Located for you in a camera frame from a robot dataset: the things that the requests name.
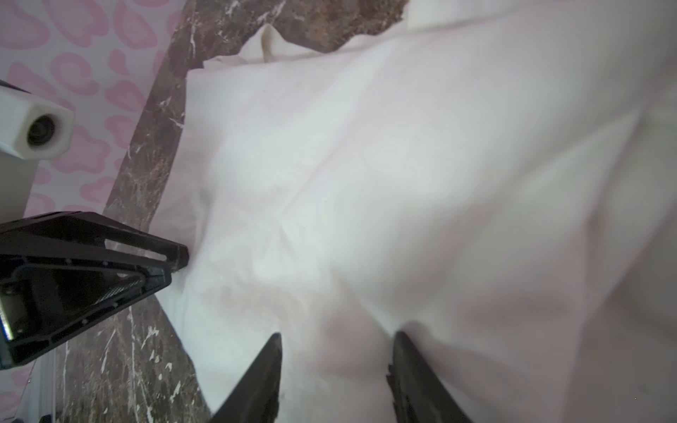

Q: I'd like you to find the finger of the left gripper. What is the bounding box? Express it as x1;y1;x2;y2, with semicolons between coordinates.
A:
1;255;171;369
1;211;190;271

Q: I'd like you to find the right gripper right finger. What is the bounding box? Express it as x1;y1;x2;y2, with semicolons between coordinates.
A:
386;331;472;423

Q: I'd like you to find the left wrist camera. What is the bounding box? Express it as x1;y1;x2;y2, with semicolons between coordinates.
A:
1;81;75;160

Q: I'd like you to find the white t-shirt with black print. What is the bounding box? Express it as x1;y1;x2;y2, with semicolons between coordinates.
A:
151;1;676;422

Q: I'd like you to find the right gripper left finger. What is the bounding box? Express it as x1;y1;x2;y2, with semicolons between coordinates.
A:
209;332;283;423

